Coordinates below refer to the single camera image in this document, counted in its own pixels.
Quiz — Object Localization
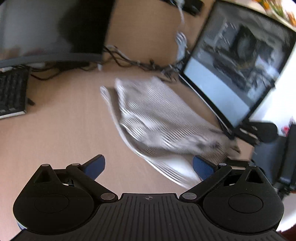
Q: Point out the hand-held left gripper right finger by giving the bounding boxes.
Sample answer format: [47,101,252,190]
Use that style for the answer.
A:
[179,155,271,203]

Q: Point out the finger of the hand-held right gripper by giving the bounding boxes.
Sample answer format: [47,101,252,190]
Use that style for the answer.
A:
[238,121,278,146]

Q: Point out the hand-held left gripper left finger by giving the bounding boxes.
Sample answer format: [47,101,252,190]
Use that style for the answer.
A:
[32,154,117,203]

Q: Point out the beige striped shirt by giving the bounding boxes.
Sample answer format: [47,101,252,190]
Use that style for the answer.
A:
[100,76,241,189]

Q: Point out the white computer case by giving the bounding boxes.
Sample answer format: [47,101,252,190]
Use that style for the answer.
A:
[179,0,296,135]

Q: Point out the black keyboard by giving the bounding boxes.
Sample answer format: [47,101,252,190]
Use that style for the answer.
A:
[0,67,31,120]

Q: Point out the black curved computer monitor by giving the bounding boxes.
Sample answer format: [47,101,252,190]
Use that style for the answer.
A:
[0,0,116,68]

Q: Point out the tangle of dark cables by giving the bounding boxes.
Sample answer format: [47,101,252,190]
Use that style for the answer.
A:
[102,45,185,82]

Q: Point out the white power cable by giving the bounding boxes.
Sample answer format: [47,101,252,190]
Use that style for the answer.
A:
[174,0,189,68]

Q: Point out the black wall socket panel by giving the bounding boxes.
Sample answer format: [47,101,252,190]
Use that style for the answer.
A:
[184,0,204,16]

